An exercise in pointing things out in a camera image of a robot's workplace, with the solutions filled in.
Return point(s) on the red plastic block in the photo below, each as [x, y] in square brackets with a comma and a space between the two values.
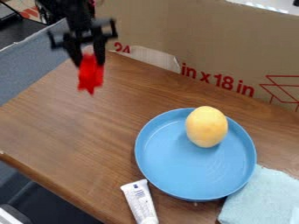
[91, 74]

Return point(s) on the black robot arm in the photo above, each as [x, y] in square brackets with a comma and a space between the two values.
[84, 30]

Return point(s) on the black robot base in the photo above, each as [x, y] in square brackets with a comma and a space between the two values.
[53, 10]

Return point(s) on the yellow lemon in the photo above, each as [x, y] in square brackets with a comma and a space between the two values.
[206, 126]

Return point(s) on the white cream tube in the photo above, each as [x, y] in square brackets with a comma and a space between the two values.
[139, 200]

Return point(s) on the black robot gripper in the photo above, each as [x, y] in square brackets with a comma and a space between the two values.
[84, 30]

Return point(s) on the brown cardboard box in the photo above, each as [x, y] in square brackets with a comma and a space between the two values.
[234, 44]

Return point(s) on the light blue towel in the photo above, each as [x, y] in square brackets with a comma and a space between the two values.
[267, 201]

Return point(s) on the blue round plate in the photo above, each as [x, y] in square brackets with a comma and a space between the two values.
[186, 171]

